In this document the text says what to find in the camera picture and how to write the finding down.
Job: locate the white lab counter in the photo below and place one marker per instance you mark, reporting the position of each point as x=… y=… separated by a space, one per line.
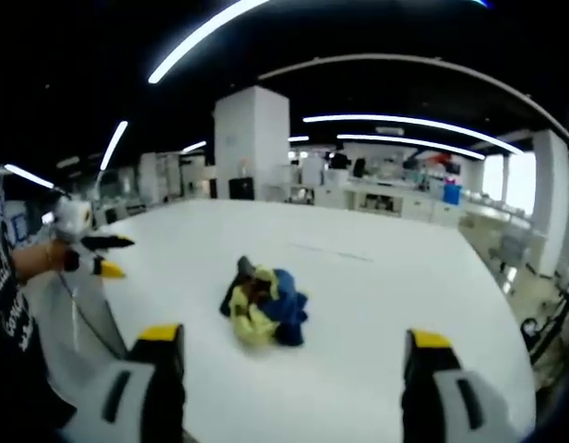
x=385 y=196

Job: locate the yellow and blue garment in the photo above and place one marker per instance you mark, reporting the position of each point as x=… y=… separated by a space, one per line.
x=265 y=302

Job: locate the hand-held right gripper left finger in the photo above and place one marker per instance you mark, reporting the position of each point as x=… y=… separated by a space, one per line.
x=150 y=383

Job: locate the ceiling strip light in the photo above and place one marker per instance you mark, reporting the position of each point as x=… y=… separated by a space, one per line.
x=113 y=144
x=411 y=127
x=411 y=145
x=201 y=39

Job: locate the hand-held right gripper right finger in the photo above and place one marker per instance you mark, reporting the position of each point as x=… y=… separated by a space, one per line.
x=443 y=387

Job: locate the person's black printed shirt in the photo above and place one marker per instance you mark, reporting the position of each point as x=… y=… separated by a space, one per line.
x=12 y=314

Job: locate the black wheeled cart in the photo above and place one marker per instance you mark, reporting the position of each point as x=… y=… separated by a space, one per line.
x=549 y=323

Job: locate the blue bin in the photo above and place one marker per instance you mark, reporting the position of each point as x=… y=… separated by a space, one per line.
x=452 y=193

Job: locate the black box cabinet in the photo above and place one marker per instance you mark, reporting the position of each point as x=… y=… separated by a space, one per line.
x=241 y=188

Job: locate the white square pillar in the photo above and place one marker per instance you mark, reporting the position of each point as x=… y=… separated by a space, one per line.
x=251 y=143

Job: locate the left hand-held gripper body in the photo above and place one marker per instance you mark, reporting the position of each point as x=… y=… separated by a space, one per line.
x=72 y=221

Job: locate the white pillar by window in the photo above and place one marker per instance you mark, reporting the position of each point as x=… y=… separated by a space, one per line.
x=549 y=203

